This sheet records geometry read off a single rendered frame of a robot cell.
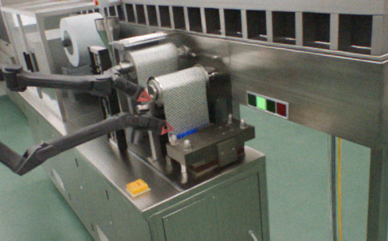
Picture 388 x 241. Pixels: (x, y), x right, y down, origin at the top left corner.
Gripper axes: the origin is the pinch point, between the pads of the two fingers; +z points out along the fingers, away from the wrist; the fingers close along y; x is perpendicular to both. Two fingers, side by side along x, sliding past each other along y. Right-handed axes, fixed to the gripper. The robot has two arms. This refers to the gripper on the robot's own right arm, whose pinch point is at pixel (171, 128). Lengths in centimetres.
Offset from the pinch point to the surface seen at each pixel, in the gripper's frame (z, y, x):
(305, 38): 9, 52, 51
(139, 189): -15.5, 13.3, -25.9
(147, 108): -10.7, -7.9, 6.0
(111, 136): -6.5, -43.8, -18.0
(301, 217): 139, -13, -46
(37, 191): 16, -197, -114
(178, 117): 1.9, 0.3, 6.0
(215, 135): 15.1, 14.2, 3.3
